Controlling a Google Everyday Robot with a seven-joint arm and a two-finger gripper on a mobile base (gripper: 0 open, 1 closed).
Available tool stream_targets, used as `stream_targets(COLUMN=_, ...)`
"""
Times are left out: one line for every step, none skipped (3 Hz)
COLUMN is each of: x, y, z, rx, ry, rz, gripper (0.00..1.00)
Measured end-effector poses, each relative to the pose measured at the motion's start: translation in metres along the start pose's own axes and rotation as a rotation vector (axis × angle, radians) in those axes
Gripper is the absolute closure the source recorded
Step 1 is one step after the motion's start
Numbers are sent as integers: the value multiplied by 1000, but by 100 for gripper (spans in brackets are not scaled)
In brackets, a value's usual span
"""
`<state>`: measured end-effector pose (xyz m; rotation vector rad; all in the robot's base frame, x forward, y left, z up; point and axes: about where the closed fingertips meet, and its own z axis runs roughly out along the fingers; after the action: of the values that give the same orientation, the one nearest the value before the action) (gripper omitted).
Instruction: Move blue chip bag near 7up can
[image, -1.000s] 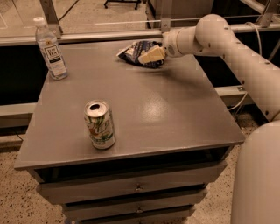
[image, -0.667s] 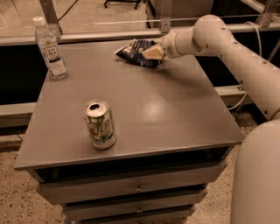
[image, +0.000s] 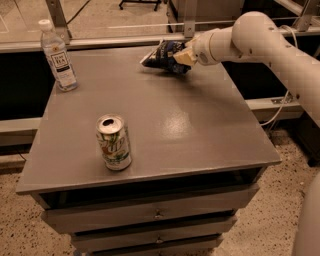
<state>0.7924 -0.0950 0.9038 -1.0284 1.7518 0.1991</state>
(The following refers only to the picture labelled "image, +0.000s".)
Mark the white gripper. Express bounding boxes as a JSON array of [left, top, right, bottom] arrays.
[[173, 31, 214, 66]]

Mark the blue chip bag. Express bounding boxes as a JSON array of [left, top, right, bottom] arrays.
[[140, 40, 191, 74]]

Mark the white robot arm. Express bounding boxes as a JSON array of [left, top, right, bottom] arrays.
[[173, 11, 320, 126]]

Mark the green 7up can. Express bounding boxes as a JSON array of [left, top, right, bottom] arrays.
[[96, 114, 132, 171]]

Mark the black wheeled stand base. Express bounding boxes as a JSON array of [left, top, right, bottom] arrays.
[[118, 0, 162, 11]]

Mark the grey drawer cabinet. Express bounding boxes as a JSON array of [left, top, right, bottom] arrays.
[[15, 42, 283, 256]]

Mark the clear water bottle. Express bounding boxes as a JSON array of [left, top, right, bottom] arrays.
[[38, 19, 78, 92]]

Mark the middle grey drawer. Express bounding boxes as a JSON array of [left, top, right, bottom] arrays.
[[72, 214, 237, 252]]

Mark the grey drawer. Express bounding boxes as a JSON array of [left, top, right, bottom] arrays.
[[87, 234, 224, 256], [42, 183, 259, 233], [72, 214, 237, 252]]

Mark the bottom grey drawer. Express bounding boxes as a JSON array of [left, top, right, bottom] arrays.
[[87, 234, 224, 256]]

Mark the top grey drawer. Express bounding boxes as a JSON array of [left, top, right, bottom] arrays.
[[42, 183, 259, 233]]

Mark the white cable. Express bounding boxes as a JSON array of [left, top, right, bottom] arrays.
[[259, 24, 299, 128]]

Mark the metal railing frame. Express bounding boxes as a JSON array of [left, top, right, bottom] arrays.
[[0, 0, 320, 49]]

